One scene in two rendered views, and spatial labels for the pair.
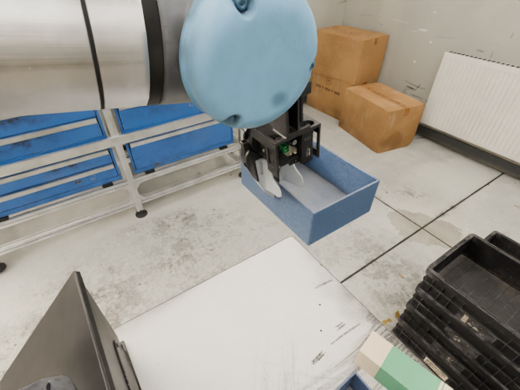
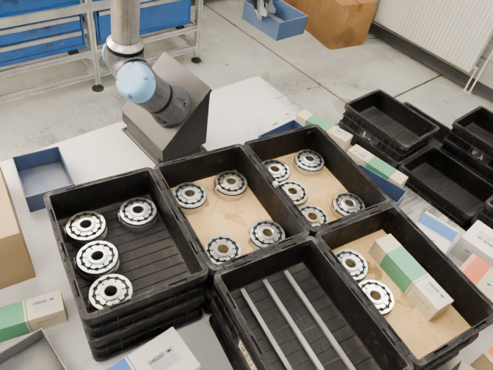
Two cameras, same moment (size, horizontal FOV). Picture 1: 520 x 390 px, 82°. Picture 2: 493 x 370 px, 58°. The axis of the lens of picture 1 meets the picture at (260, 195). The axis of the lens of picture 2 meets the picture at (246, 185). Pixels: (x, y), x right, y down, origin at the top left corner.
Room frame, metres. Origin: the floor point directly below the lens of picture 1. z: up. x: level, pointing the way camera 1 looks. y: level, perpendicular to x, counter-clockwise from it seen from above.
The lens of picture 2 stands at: (-1.18, 0.28, 1.83)
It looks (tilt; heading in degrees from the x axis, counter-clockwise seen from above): 45 degrees down; 347
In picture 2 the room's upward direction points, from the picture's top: 10 degrees clockwise
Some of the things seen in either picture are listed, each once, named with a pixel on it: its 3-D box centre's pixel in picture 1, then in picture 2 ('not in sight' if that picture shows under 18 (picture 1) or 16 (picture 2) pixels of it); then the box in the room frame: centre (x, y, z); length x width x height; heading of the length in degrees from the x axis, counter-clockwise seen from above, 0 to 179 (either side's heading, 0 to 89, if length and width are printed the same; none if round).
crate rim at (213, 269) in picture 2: not in sight; (228, 200); (-0.35, 0.13, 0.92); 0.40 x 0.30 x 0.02; 23
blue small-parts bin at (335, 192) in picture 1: (304, 181); (274, 17); (0.44, -0.08, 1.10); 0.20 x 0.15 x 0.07; 35
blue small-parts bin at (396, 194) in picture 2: not in sight; (370, 194); (-0.14, -0.42, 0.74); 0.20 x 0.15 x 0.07; 45
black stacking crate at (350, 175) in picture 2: not in sight; (310, 185); (-0.23, -0.14, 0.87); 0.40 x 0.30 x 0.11; 23
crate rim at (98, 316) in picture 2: not in sight; (122, 234); (-0.47, 0.41, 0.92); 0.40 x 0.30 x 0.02; 23
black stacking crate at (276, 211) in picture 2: not in sight; (226, 212); (-0.35, 0.13, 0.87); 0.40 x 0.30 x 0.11; 23
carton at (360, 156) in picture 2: not in sight; (375, 169); (0.00, -0.48, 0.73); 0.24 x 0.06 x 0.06; 40
